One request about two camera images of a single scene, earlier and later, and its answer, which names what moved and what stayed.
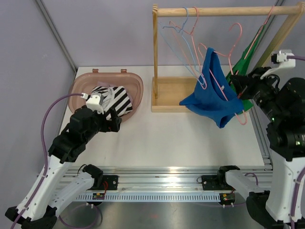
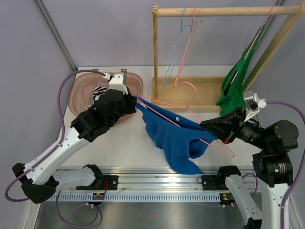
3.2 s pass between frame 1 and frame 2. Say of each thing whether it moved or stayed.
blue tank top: moved
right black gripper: moved
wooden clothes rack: stayed
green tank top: stayed
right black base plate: stayed
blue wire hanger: moved
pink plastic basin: stayed
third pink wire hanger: stayed
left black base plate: stayed
